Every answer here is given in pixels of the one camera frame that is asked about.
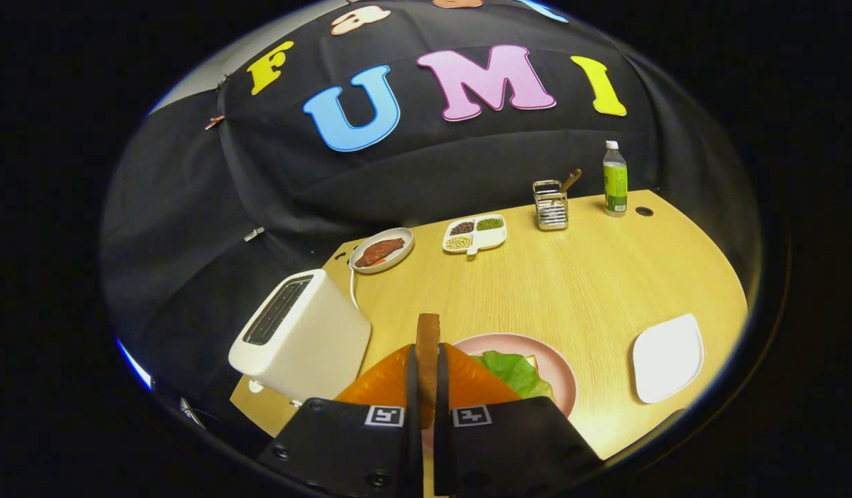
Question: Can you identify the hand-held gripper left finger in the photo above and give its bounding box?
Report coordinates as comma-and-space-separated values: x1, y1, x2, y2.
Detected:
254, 344, 424, 498

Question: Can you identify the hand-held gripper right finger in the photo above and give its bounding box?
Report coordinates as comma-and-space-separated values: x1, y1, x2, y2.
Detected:
433, 342, 604, 498

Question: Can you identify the green lettuce leaf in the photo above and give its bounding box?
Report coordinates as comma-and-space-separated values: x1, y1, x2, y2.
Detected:
472, 350, 557, 402

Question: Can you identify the pink round plate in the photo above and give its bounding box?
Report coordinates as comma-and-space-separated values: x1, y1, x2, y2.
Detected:
423, 333, 578, 450

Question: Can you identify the white toaster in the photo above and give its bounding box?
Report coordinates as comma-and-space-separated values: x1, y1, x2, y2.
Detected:
228, 268, 373, 403

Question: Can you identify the white square plate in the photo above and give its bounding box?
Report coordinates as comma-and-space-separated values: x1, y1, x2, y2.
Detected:
631, 313, 705, 405

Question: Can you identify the brown meat patty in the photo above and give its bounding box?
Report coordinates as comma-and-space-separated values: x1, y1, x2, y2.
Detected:
355, 238, 406, 268

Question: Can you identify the grey round plate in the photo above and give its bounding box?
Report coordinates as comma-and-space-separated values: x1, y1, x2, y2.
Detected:
349, 228, 415, 275

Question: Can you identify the white divided tray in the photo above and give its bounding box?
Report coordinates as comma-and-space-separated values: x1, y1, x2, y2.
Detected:
442, 214, 508, 257

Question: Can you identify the black backdrop cloth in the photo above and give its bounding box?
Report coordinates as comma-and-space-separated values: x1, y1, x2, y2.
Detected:
100, 0, 766, 416

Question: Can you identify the green label plastic bottle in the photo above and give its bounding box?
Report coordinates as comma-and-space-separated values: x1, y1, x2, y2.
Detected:
602, 140, 629, 218

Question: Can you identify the metal wire rack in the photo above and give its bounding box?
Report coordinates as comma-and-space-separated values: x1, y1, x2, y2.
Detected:
532, 179, 570, 231

